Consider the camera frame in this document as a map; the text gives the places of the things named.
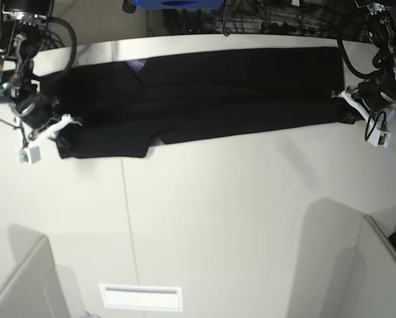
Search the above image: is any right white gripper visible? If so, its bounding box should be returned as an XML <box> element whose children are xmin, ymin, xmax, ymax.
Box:
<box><xmin>28</xmin><ymin>114</ymin><xmax>84</xmax><ymax>149</ymax></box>

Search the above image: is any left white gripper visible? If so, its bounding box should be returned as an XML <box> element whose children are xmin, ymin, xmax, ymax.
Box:
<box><xmin>331</xmin><ymin>86</ymin><xmax>371</xmax><ymax>125</ymax></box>

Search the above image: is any black T-shirt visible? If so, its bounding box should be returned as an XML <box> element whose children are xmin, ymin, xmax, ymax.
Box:
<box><xmin>41</xmin><ymin>47</ymin><xmax>358</xmax><ymax>159</ymax></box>

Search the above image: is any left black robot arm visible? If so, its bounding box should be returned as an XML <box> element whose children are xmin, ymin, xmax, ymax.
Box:
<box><xmin>336</xmin><ymin>1</ymin><xmax>396</xmax><ymax>122</ymax></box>

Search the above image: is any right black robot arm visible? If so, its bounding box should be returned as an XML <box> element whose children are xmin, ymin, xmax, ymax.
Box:
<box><xmin>0</xmin><ymin>1</ymin><xmax>83</xmax><ymax>150</ymax></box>

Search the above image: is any black power strip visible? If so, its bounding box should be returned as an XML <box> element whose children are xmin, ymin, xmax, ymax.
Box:
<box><xmin>266</xmin><ymin>23</ymin><xmax>323</xmax><ymax>37</ymax></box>

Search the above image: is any right beige partition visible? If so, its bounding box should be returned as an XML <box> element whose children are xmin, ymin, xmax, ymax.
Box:
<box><xmin>325</xmin><ymin>216</ymin><xmax>396</xmax><ymax>317</ymax></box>

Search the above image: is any beige partition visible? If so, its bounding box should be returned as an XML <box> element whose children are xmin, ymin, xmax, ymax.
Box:
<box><xmin>325</xmin><ymin>216</ymin><xmax>396</xmax><ymax>317</ymax></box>
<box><xmin>0</xmin><ymin>225</ymin><xmax>71</xmax><ymax>317</ymax></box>

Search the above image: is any left beige partition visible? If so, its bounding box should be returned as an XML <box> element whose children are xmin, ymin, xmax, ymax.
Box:
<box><xmin>0</xmin><ymin>225</ymin><xmax>71</xmax><ymax>317</ymax></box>

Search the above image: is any blue box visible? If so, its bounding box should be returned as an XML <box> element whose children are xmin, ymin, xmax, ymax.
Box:
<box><xmin>133</xmin><ymin>0</ymin><xmax>224</xmax><ymax>10</ymax></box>

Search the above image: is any white label plate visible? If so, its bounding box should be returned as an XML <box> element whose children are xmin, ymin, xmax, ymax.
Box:
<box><xmin>99</xmin><ymin>284</ymin><xmax>183</xmax><ymax>312</ymax></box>

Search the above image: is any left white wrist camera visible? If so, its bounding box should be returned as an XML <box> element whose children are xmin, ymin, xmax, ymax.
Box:
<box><xmin>367</xmin><ymin>128</ymin><xmax>391</xmax><ymax>148</ymax></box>

